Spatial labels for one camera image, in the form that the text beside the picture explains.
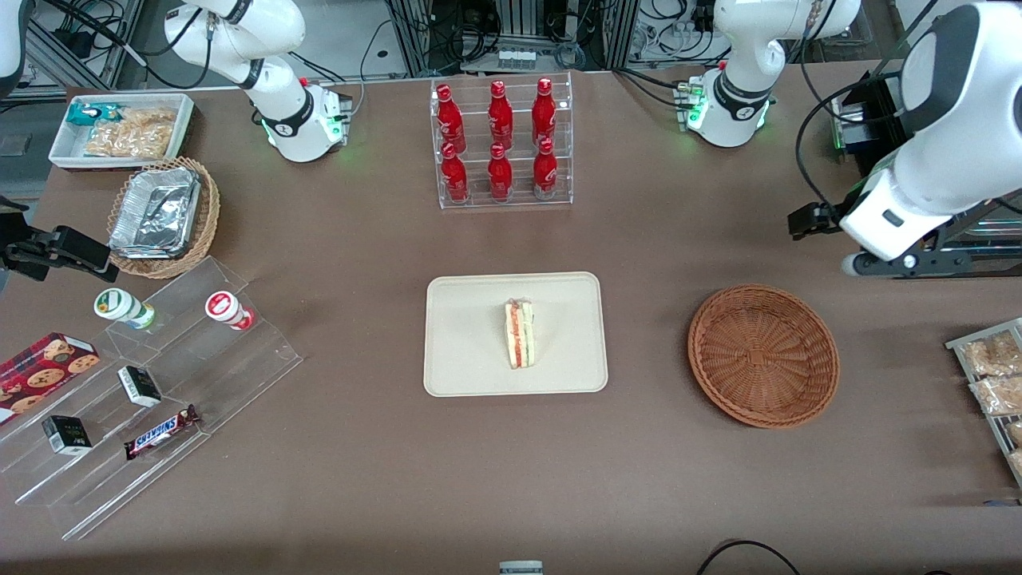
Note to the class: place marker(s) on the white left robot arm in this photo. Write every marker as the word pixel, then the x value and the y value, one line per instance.
pixel 974 160

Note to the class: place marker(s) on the triangle sandwich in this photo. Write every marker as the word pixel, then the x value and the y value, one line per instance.
pixel 519 335

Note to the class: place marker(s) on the black control box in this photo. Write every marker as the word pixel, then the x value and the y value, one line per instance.
pixel 874 132

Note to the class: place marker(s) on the green lid yogurt cup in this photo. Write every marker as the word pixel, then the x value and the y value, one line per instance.
pixel 120 306

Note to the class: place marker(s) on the red lid yogurt cup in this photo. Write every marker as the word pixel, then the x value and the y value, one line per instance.
pixel 223 307

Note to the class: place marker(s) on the brown round wicker basket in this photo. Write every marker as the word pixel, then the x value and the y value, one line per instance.
pixel 762 355

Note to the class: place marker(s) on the aluminium frame post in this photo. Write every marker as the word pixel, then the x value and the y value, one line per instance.
pixel 619 32
pixel 411 36

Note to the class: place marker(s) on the Snickers chocolate bar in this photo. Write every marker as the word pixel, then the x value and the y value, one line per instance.
pixel 160 433

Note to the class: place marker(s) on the red drink bottle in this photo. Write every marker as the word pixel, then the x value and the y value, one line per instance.
pixel 545 174
pixel 501 177
pixel 455 180
pixel 501 116
pixel 544 112
pixel 449 120

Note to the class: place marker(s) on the light wicker basket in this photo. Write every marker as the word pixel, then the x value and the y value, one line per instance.
pixel 209 208

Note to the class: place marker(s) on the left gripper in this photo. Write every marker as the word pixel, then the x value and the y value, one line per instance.
pixel 816 217

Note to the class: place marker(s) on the white terminal block row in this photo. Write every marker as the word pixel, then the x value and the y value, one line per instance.
pixel 519 57

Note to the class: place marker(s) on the small black carton box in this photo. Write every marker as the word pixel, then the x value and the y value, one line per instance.
pixel 68 435
pixel 140 386

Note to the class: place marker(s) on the aluminium foil container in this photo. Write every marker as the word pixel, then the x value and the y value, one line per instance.
pixel 156 212
pixel 132 254

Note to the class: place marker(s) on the clear bag of biscuits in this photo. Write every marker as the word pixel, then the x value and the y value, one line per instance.
pixel 1002 395
pixel 1017 463
pixel 994 355
pixel 1016 433

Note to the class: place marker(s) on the clear acrylic stepped shelf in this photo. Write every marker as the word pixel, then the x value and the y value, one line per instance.
pixel 239 375

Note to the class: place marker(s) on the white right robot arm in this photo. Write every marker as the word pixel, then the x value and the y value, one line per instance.
pixel 287 112

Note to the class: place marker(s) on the small grey device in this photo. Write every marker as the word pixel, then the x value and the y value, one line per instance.
pixel 520 569

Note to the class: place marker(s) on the grey metal rack tray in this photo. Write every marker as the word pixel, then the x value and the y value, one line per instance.
pixel 958 343

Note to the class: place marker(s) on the clear bag of crackers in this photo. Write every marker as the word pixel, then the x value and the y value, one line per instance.
pixel 132 136

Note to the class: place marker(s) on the teal snack packet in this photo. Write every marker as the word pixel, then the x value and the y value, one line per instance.
pixel 84 113

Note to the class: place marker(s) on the clear acrylic bottle rack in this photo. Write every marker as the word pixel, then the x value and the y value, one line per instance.
pixel 519 204

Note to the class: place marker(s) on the red tartan cookie box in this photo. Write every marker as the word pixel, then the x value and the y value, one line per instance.
pixel 40 371

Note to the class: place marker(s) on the white rectangular bin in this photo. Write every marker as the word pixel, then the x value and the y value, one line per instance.
pixel 68 148

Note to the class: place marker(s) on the beige rectangular serving tray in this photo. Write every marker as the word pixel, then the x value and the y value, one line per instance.
pixel 463 335

